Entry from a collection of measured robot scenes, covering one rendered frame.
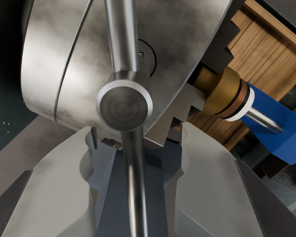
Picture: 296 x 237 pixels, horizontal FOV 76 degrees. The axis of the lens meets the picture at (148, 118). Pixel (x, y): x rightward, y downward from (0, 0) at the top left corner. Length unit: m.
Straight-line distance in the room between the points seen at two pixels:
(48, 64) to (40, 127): 1.70
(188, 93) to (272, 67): 0.36
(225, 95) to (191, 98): 0.05
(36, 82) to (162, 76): 0.11
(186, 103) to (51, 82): 0.18
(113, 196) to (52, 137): 1.33
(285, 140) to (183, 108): 0.22
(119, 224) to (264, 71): 0.56
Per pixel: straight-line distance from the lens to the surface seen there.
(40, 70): 0.18
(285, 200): 0.82
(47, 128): 1.84
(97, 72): 0.16
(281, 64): 0.62
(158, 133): 0.25
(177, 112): 0.27
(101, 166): 0.89
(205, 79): 0.30
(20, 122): 0.38
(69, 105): 0.19
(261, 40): 0.58
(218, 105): 0.31
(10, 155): 2.21
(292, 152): 0.45
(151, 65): 0.16
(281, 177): 0.64
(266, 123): 0.41
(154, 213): 0.65
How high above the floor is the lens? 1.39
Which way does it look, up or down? 61 degrees down
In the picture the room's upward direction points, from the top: 179 degrees clockwise
